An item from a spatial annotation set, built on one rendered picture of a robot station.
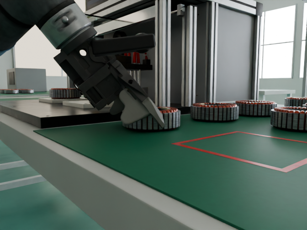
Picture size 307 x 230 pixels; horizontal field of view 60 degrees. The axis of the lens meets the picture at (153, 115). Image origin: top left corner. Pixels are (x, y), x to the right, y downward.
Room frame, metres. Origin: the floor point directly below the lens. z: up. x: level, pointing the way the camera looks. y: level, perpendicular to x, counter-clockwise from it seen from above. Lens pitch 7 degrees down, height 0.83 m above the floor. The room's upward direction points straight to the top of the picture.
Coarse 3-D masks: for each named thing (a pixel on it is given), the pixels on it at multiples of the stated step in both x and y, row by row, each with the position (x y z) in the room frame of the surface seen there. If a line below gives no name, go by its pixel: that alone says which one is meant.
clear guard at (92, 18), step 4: (88, 16) 0.93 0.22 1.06; (92, 16) 0.93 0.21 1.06; (96, 16) 0.93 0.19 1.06; (100, 16) 0.94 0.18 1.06; (92, 20) 0.98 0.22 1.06; (96, 20) 0.98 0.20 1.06; (100, 20) 0.98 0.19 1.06; (104, 20) 0.98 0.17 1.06; (108, 20) 0.98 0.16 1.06; (112, 20) 0.98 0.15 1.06; (92, 24) 1.04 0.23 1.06; (96, 24) 1.04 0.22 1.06; (100, 24) 1.04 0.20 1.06
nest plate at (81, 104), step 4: (80, 100) 0.84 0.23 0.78; (84, 100) 0.84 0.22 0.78; (88, 100) 0.84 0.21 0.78; (64, 104) 0.80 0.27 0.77; (68, 104) 0.77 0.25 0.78; (72, 104) 0.75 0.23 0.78; (76, 104) 0.73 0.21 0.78; (80, 104) 0.71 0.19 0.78; (84, 104) 0.70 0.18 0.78; (88, 104) 0.70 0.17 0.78; (84, 108) 0.70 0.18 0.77
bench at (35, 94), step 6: (0, 96) 2.02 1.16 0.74; (6, 96) 2.05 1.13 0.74; (12, 96) 2.07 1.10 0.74; (18, 96) 2.10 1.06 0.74; (24, 96) 2.13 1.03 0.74; (30, 96) 2.16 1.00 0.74; (36, 96) 2.18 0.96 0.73; (42, 96) 2.22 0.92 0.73; (12, 162) 2.10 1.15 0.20; (18, 162) 2.12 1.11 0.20; (24, 162) 2.15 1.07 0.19; (0, 168) 2.04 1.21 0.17; (6, 168) 2.06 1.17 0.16
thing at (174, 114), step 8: (168, 112) 0.47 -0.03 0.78; (176, 112) 0.48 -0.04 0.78; (144, 120) 0.46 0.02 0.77; (152, 120) 0.46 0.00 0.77; (168, 120) 0.47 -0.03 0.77; (176, 120) 0.48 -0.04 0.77; (128, 128) 0.49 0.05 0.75; (136, 128) 0.46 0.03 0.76; (144, 128) 0.46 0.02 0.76; (152, 128) 0.46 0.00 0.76; (160, 128) 0.46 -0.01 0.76; (168, 128) 0.47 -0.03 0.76
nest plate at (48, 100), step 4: (40, 100) 0.98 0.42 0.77; (44, 100) 0.94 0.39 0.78; (48, 100) 0.91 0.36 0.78; (52, 100) 0.88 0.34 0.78; (56, 100) 0.89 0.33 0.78; (60, 100) 0.90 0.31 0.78; (64, 100) 0.91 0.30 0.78; (68, 100) 0.92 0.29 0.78; (72, 100) 0.93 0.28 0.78; (76, 100) 0.94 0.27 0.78
